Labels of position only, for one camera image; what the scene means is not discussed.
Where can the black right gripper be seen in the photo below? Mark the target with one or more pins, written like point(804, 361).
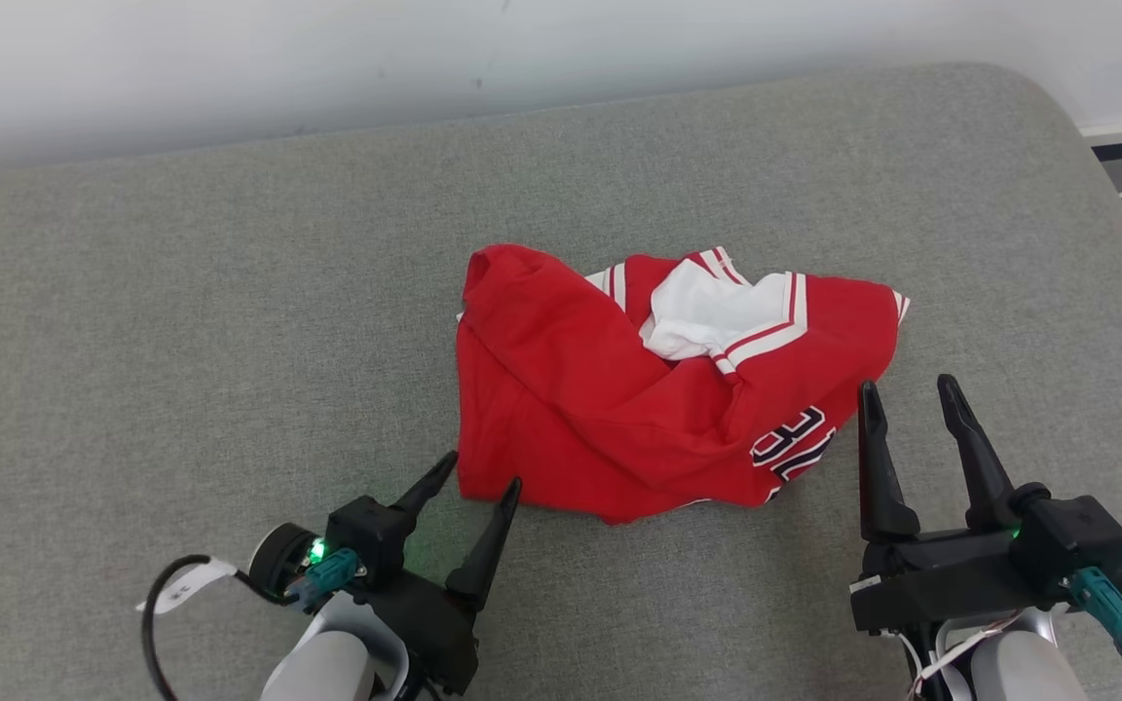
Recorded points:
point(941, 579)

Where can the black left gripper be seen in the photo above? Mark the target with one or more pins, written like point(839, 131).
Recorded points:
point(434, 633)

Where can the red white basketball jersey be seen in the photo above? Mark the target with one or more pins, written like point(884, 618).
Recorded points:
point(571, 409)

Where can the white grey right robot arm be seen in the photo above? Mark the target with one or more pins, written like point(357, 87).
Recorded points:
point(1019, 672)

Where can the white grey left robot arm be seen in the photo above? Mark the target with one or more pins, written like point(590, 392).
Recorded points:
point(327, 667)

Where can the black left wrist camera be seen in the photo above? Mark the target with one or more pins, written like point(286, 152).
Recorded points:
point(371, 531)

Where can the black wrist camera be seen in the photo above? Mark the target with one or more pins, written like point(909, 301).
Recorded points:
point(1072, 545)
point(371, 531)

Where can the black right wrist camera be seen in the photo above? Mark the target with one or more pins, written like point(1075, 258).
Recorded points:
point(1072, 545)

